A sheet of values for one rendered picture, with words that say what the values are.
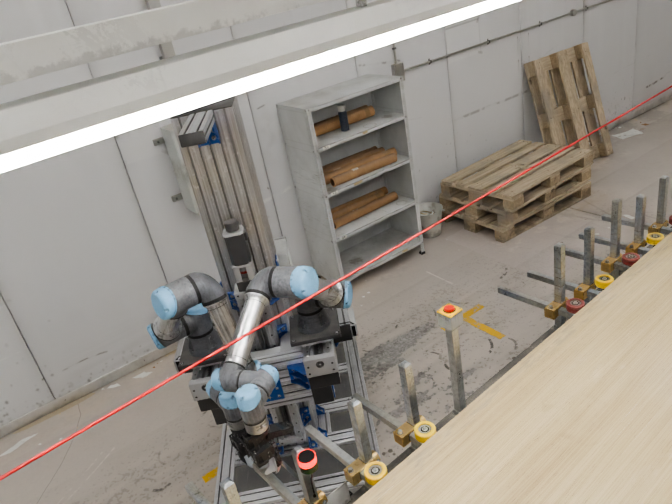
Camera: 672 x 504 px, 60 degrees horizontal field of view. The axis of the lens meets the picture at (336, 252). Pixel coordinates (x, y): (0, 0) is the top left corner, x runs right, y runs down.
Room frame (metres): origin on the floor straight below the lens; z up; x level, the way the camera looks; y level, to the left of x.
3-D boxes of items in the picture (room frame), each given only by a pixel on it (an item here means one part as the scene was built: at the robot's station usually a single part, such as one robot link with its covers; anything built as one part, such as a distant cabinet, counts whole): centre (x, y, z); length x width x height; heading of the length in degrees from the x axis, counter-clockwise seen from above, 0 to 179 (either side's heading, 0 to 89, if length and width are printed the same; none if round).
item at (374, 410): (1.76, -0.08, 0.82); 0.43 x 0.03 x 0.04; 35
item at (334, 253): (4.52, -0.27, 0.78); 0.90 x 0.45 x 1.55; 120
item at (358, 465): (1.55, 0.06, 0.83); 0.13 x 0.06 x 0.05; 125
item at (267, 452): (1.44, 0.36, 1.15); 0.09 x 0.08 x 0.12; 125
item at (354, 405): (1.56, 0.04, 0.89); 0.03 x 0.03 x 0.48; 35
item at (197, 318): (2.21, 0.66, 1.21); 0.13 x 0.12 x 0.14; 122
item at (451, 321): (1.85, -0.38, 1.18); 0.07 x 0.07 x 0.08; 35
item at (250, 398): (1.44, 0.35, 1.30); 0.09 x 0.08 x 0.11; 156
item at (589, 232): (2.41, -1.19, 0.90); 0.03 x 0.03 x 0.48; 35
